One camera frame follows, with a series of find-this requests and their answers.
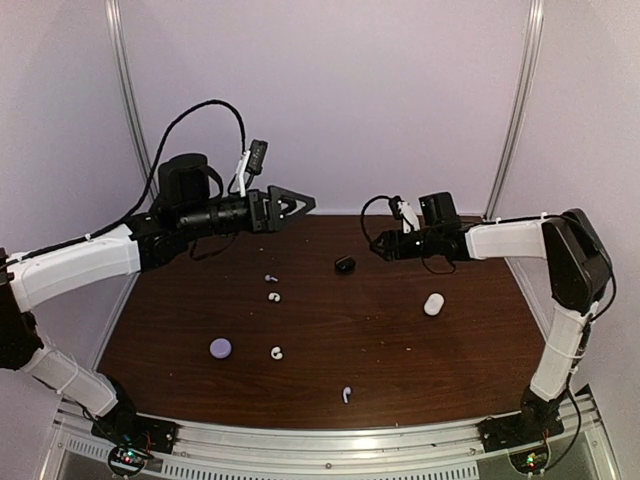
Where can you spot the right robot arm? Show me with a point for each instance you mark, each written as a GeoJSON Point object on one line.
{"type": "Point", "coordinates": [580, 270]}

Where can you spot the black charging case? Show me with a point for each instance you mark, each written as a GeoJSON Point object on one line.
{"type": "Point", "coordinates": [345, 265]}

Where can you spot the left aluminium frame post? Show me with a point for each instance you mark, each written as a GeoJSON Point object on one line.
{"type": "Point", "coordinates": [144, 159]}

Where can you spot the white clip earbud lower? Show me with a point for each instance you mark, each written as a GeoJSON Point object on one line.
{"type": "Point", "coordinates": [277, 353]}

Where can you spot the purple round charging case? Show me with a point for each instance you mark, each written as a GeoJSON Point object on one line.
{"type": "Point", "coordinates": [220, 348]}

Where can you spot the right aluminium frame post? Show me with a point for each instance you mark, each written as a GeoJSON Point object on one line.
{"type": "Point", "coordinates": [528, 65]}

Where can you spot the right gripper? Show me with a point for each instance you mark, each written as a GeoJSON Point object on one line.
{"type": "Point", "coordinates": [391, 238]}

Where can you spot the white charging case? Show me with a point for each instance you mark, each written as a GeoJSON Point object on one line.
{"type": "Point", "coordinates": [433, 304]}

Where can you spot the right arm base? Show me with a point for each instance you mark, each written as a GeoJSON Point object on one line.
{"type": "Point", "coordinates": [528, 450]}

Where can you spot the aluminium frame post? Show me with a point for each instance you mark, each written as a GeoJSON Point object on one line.
{"type": "Point", "coordinates": [528, 65]}
{"type": "Point", "coordinates": [144, 159]}

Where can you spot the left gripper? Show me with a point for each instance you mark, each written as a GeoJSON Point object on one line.
{"type": "Point", "coordinates": [272, 220]}

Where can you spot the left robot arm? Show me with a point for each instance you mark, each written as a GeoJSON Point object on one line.
{"type": "Point", "coordinates": [184, 212]}

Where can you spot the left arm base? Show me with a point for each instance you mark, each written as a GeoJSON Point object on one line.
{"type": "Point", "coordinates": [131, 454]}

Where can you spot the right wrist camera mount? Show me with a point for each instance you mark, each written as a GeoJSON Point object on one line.
{"type": "Point", "coordinates": [402, 211]}

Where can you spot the front aluminium rail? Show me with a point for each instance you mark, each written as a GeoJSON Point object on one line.
{"type": "Point", "coordinates": [452, 450]}

